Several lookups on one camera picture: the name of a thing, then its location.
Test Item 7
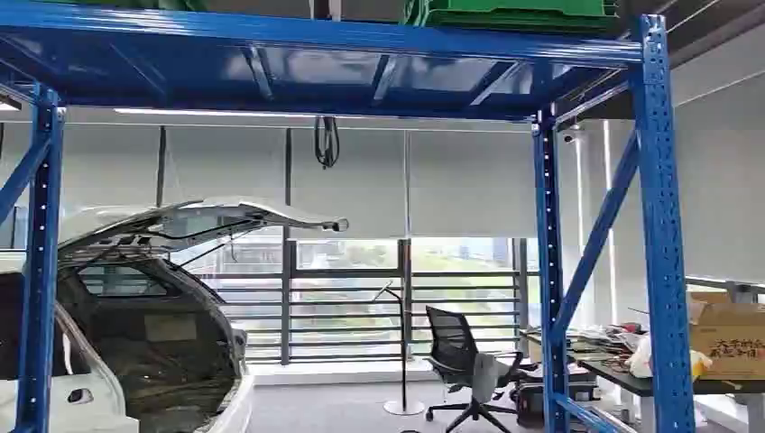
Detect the metal window railing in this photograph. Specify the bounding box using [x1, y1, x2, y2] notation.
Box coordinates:
[194, 238, 542, 365]

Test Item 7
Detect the thin floor stand round base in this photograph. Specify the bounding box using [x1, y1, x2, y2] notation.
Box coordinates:
[370, 281, 427, 418]

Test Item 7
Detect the black mesh office chair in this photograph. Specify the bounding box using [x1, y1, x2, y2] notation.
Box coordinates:
[424, 306, 531, 433]

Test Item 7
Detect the grey cloth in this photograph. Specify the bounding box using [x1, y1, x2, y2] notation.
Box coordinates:
[470, 352, 502, 405]

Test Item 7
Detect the white car body shell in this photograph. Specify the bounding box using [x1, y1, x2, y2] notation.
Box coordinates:
[0, 197, 351, 433]

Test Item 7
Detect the black equipment case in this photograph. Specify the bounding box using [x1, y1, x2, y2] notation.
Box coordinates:
[512, 379, 600, 429]

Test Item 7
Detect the green plastic crate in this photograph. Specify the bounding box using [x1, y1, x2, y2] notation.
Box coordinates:
[401, 0, 620, 32]

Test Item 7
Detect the dark cluttered desk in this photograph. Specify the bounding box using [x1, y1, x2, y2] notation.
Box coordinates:
[520, 327, 765, 433]

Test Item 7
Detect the white plastic bag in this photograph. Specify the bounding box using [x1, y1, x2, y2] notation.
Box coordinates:
[625, 334, 656, 380]

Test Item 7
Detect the printed cardboard box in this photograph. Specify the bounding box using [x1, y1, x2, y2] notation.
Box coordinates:
[687, 291, 765, 382]

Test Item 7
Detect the black hanging cable loop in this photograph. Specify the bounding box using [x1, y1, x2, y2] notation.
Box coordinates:
[313, 116, 342, 170]

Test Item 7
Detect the blue steel rack frame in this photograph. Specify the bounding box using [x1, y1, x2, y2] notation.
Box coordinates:
[0, 0, 697, 433]

